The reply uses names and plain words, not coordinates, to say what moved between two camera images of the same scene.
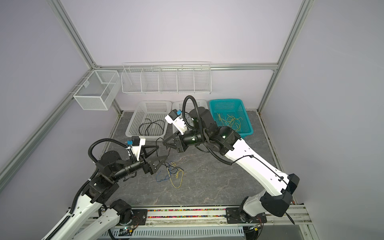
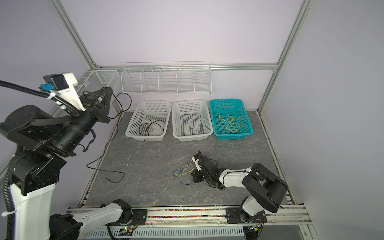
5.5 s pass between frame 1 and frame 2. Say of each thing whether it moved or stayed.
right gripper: moved
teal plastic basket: stayed
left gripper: moved
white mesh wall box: stayed
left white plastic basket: stayed
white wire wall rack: stayed
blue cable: moved
